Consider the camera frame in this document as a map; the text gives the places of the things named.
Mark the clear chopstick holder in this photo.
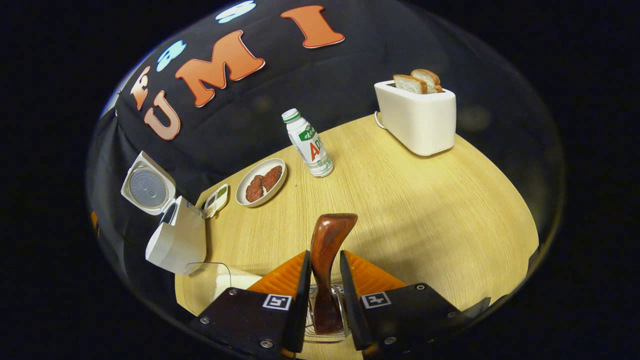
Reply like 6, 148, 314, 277
304, 284, 352, 344

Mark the clear plastic rice container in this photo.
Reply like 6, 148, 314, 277
182, 261, 264, 317

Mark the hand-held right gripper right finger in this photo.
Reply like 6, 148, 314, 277
340, 250, 468, 358

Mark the white drink bottle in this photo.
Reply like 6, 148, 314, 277
281, 108, 334, 178

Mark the bread slice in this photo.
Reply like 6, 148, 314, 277
393, 74, 429, 95
411, 69, 444, 94

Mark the red meat piece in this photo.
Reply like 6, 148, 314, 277
245, 175, 265, 203
262, 165, 283, 192

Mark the black backdrop cloth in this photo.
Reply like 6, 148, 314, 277
87, 0, 556, 226

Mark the brown wooden spoon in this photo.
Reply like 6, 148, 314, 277
310, 213, 359, 336

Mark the white toaster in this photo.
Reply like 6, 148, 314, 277
374, 80, 457, 157

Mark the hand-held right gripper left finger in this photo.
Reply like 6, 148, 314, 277
189, 250, 312, 358

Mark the white round plate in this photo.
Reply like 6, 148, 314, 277
235, 158, 287, 208

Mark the white rice cooker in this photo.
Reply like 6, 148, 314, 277
120, 151, 207, 276

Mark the white divided seasoning tray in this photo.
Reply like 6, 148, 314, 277
204, 183, 230, 219

